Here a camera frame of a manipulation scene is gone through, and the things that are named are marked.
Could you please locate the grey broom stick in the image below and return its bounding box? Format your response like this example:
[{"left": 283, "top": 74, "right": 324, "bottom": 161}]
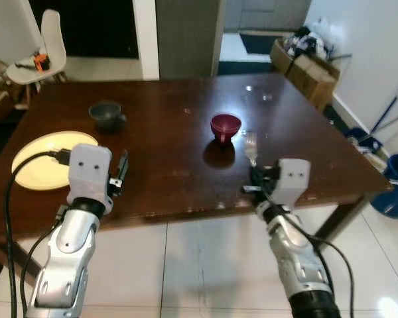
[{"left": 377, "top": 108, "right": 398, "bottom": 135}]

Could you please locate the maroon bowl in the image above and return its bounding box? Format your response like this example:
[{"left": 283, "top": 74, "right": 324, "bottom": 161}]
[{"left": 210, "top": 113, "right": 243, "bottom": 144}]

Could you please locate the brown cardboard box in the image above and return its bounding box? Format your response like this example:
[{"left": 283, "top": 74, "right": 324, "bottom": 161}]
[{"left": 270, "top": 37, "right": 340, "bottom": 111}]

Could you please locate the blue plastic bucket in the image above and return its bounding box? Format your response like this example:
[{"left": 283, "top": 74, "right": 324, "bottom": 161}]
[{"left": 369, "top": 153, "right": 398, "bottom": 220}]

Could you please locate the blue dustpan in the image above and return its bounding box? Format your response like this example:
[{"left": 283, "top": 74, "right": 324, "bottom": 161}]
[{"left": 344, "top": 127, "right": 377, "bottom": 152}]

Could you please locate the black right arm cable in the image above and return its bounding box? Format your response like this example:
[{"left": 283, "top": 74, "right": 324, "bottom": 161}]
[{"left": 262, "top": 189, "right": 356, "bottom": 318}]

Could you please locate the orange and black tool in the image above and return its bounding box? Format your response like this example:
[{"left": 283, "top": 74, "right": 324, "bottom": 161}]
[{"left": 31, "top": 51, "right": 52, "bottom": 73}]

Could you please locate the white plastic chair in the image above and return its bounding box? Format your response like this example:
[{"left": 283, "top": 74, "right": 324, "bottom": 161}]
[{"left": 5, "top": 9, "right": 68, "bottom": 103}]

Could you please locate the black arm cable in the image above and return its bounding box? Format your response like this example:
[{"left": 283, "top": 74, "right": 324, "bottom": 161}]
[
  {"left": 3, "top": 150, "right": 72, "bottom": 318},
  {"left": 262, "top": 189, "right": 356, "bottom": 318}
]

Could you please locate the clutter pile in box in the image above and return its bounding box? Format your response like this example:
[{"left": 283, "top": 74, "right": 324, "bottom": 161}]
[{"left": 284, "top": 19, "right": 341, "bottom": 62}]

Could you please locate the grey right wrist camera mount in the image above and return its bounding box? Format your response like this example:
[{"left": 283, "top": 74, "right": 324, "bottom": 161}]
[{"left": 277, "top": 158, "right": 312, "bottom": 207}]

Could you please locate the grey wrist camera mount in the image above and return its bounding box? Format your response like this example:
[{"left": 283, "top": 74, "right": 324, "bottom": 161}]
[
  {"left": 277, "top": 158, "right": 312, "bottom": 207},
  {"left": 67, "top": 143, "right": 113, "bottom": 201}
]

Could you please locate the dark brown wooden table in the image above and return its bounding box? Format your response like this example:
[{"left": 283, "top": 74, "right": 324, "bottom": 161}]
[{"left": 0, "top": 72, "right": 393, "bottom": 287}]

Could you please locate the pale yellow plate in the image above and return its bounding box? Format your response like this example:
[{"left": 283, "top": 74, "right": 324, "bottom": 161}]
[{"left": 11, "top": 131, "right": 99, "bottom": 191}]

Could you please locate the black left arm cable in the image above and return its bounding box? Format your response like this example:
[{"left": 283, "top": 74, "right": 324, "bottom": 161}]
[{"left": 3, "top": 150, "right": 72, "bottom": 318}]

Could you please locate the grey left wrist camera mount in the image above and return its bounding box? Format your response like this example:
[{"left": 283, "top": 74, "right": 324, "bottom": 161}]
[{"left": 67, "top": 143, "right": 113, "bottom": 201}]

